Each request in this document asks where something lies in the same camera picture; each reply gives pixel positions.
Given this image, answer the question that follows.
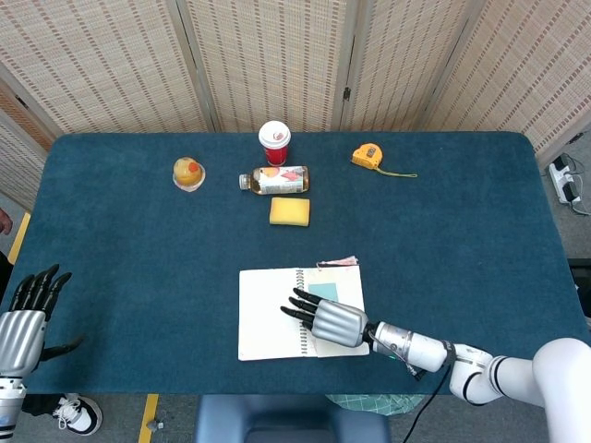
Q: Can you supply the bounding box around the green checked cloth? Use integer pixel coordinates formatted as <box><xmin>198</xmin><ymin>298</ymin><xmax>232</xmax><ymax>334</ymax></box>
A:
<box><xmin>325</xmin><ymin>393</ymin><xmax>424</xmax><ymax>418</ymax></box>

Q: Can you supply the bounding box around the blue chair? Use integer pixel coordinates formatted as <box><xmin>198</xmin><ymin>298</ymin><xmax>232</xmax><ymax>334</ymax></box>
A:
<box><xmin>193</xmin><ymin>394</ymin><xmax>392</xmax><ymax>443</ymax></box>

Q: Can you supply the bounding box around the red paper cup white lid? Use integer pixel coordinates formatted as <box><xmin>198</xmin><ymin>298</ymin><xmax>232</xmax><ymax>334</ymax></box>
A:
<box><xmin>258</xmin><ymin>120</ymin><xmax>292</xmax><ymax>167</ymax></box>

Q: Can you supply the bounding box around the yellow fruit jelly cup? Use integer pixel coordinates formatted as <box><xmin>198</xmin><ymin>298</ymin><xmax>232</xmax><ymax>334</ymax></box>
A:
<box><xmin>172</xmin><ymin>156</ymin><xmax>206</xmax><ymax>193</ymax></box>

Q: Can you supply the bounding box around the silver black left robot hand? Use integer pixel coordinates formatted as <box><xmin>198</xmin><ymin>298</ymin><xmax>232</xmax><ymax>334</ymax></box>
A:
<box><xmin>0</xmin><ymin>263</ymin><xmax>86</xmax><ymax>377</ymax></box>

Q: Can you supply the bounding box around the black white sneaker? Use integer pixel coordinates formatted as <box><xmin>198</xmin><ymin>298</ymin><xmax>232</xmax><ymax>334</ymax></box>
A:
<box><xmin>53</xmin><ymin>392</ymin><xmax>103</xmax><ymax>437</ymax></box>

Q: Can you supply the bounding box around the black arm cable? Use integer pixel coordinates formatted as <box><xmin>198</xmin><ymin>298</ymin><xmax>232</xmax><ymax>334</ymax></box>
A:
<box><xmin>402</xmin><ymin>357</ymin><xmax>452</xmax><ymax>443</ymax></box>

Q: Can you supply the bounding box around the blue table cloth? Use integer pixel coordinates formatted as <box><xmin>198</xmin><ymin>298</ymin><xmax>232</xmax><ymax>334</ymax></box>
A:
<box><xmin>0</xmin><ymin>131</ymin><xmax>591</xmax><ymax>397</ymax></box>

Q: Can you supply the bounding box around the white power strip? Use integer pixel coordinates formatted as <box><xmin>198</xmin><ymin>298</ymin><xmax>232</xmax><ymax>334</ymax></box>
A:
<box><xmin>548</xmin><ymin>154</ymin><xmax>584</xmax><ymax>205</ymax></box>

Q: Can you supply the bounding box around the woven folding screen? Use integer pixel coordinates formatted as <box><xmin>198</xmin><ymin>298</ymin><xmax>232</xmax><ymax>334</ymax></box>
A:
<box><xmin>0</xmin><ymin>0</ymin><xmax>591</xmax><ymax>213</ymax></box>

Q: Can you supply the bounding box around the lying tea bottle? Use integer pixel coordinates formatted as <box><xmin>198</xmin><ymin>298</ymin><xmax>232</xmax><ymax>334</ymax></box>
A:
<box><xmin>238</xmin><ymin>165</ymin><xmax>310</xmax><ymax>197</ymax></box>

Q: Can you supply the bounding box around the open spiral lined notebook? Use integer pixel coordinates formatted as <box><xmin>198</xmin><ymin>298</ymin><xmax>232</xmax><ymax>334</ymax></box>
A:
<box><xmin>237</xmin><ymin>265</ymin><xmax>371</xmax><ymax>363</ymax></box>

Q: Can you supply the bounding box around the yellow sponge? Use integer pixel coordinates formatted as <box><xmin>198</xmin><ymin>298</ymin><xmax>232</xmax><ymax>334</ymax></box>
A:
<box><xmin>269</xmin><ymin>197</ymin><xmax>311</xmax><ymax>228</ymax></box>

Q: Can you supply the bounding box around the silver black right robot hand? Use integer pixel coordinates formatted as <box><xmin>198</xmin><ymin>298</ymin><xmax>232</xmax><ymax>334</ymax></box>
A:
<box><xmin>280</xmin><ymin>287</ymin><xmax>374</xmax><ymax>348</ymax></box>

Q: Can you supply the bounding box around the yellow tape measure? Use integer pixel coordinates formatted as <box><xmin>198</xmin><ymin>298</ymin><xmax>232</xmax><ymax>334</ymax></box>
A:
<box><xmin>351</xmin><ymin>143</ymin><xmax>418</xmax><ymax>179</ymax></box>

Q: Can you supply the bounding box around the blue white tasselled bookmark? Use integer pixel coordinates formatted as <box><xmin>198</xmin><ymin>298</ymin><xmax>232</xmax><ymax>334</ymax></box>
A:
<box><xmin>307</xmin><ymin>256</ymin><xmax>361</xmax><ymax>304</ymax></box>

